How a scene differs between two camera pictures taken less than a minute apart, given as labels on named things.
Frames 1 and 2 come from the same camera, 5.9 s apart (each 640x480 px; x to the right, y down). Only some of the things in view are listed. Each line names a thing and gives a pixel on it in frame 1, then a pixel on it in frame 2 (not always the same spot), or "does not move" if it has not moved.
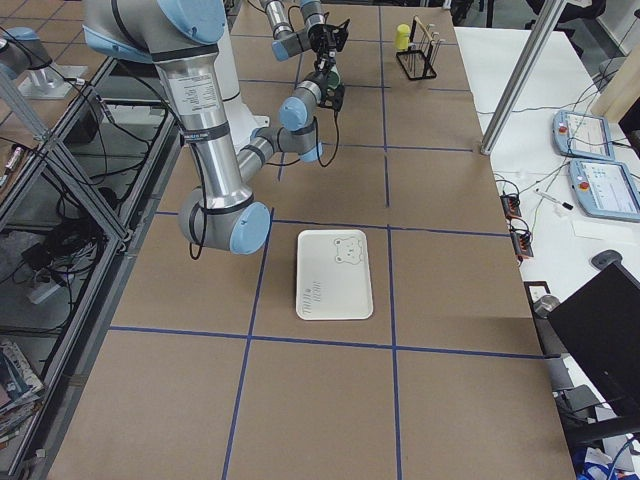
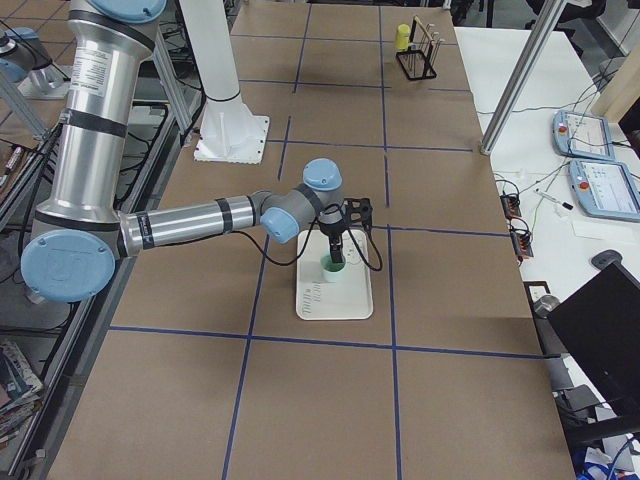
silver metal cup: x=544 y=305 does not move
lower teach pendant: x=607 y=190 does not move
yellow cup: x=403 y=37 does not move
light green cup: x=333 y=79 -> x=331 y=271
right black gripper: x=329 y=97 -> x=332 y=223
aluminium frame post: x=523 y=74 does not move
